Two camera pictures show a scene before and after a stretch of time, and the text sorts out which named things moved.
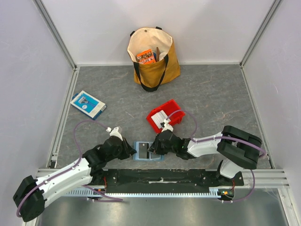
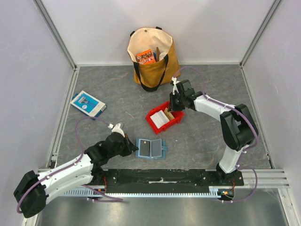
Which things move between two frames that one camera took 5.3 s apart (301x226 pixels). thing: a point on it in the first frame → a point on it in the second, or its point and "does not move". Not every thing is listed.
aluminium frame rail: (265, 178) does not move
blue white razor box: (88, 104) does not move
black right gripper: (157, 145) → (175, 103)
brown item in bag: (157, 54) does not move
